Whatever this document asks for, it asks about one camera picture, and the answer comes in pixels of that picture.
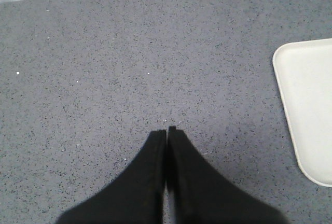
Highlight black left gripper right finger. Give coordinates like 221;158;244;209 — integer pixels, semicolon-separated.
167;127;287;223

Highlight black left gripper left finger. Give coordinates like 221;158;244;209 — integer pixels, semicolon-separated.
57;130;167;223

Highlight cream rectangular plastic tray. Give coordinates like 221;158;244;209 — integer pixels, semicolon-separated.
272;38;331;187

